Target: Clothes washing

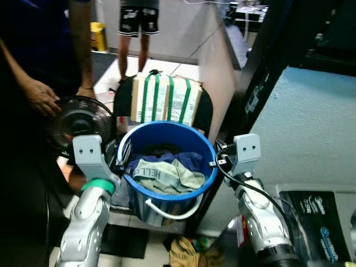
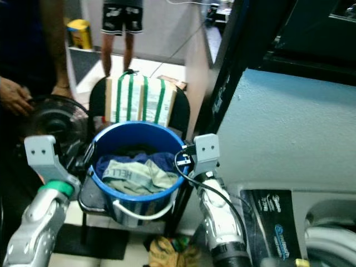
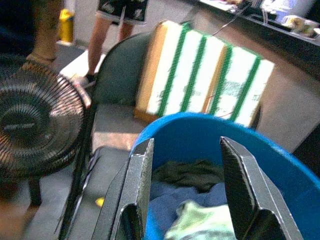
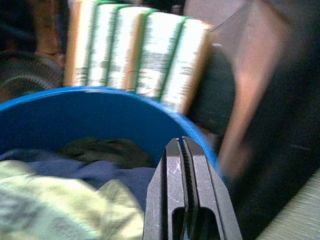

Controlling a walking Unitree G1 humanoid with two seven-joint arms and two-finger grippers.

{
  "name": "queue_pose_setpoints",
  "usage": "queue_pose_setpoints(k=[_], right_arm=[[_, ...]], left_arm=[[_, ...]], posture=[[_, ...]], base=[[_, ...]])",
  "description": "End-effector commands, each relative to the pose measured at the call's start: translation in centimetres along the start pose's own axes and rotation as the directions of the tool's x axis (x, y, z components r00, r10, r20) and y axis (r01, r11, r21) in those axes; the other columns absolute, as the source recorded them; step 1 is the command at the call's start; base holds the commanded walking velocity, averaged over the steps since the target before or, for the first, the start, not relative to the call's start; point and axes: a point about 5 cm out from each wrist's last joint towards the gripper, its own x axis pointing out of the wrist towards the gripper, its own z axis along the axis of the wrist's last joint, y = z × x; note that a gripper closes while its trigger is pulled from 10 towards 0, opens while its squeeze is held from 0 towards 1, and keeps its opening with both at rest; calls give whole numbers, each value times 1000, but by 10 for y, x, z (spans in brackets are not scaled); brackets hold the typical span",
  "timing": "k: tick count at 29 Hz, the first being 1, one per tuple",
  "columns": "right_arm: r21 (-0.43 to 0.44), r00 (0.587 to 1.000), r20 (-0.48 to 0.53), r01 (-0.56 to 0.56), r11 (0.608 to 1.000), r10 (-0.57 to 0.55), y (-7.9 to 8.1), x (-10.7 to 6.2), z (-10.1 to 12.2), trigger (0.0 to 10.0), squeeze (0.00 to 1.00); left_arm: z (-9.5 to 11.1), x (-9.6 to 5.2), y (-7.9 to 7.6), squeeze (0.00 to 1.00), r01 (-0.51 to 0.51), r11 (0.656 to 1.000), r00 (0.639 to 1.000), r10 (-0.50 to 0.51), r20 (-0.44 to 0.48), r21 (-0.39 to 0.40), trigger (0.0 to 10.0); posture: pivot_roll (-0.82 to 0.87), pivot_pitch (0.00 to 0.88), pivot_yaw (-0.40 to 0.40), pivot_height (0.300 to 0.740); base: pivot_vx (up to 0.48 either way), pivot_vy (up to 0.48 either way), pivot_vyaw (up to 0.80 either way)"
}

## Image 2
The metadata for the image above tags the grey washing machine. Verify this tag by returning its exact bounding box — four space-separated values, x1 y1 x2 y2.
234 184 356 267

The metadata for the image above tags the person's left hand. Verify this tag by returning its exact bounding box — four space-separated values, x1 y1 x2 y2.
51 83 72 100

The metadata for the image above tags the person's right hand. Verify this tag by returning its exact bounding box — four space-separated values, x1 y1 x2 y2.
0 77 34 116

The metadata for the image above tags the black chair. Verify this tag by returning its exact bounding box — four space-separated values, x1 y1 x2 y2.
78 75 185 231

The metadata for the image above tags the black round fan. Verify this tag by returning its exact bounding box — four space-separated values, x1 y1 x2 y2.
19 95 90 162

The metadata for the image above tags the pale green printed garment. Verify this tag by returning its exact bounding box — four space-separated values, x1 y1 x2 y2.
101 159 180 195

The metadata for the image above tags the blue plastic bucket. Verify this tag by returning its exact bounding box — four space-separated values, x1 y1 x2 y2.
87 121 191 228

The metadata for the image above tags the black floor mat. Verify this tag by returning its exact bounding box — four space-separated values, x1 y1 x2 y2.
53 224 127 260

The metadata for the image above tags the yellow crumpled bag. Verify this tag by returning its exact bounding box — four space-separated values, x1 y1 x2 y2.
147 235 201 267

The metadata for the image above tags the black washer control panel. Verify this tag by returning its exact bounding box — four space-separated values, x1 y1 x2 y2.
241 189 296 263

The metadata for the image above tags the yellow container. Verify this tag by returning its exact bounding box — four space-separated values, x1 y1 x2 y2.
67 19 93 51

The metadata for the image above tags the person with tattooed hand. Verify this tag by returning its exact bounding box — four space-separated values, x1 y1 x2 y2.
0 0 70 112

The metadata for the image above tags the person in black shorts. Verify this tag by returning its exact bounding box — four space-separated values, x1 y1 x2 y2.
100 0 144 78

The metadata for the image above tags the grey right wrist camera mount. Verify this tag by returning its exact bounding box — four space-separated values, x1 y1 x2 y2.
192 133 220 179

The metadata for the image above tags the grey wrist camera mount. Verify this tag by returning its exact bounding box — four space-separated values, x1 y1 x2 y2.
24 135 82 192
192 133 220 179

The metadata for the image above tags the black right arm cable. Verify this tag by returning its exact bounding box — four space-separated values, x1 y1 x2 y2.
174 147 256 251

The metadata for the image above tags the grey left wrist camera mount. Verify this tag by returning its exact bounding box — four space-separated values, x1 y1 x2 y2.
24 135 82 192

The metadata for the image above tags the white bucket handle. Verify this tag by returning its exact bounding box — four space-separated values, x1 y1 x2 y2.
112 197 176 221

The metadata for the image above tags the cardboard box with green straps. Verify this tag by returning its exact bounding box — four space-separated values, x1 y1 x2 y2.
105 71 177 127

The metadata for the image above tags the black door frame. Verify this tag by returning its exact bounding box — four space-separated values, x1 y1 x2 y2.
164 0 356 237

